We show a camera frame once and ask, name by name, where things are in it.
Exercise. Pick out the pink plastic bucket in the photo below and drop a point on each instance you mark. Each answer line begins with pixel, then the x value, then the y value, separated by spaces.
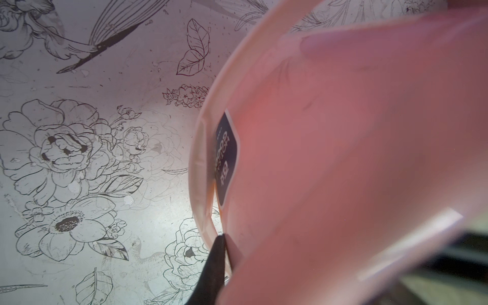
pixel 337 159

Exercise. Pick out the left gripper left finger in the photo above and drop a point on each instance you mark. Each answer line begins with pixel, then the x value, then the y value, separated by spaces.
pixel 212 277

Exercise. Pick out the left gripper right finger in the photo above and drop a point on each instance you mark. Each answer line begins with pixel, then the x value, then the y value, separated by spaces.
pixel 233 252

